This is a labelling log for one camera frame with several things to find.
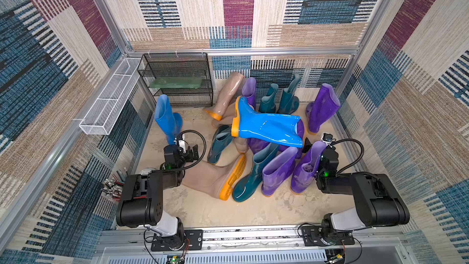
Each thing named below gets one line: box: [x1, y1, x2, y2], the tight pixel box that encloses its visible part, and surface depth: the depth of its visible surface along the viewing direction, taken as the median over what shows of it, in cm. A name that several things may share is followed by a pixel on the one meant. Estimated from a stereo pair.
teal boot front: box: [232, 143, 280, 203], surface depth 83 cm
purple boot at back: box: [241, 77, 258, 112], surface depth 99 cm
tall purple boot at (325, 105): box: [305, 83, 341, 134], surface depth 96 cm
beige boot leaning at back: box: [203, 72, 245, 121], surface depth 98 cm
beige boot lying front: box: [181, 154, 247, 202], surface depth 88 cm
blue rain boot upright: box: [153, 94, 183, 145], surface depth 86 cm
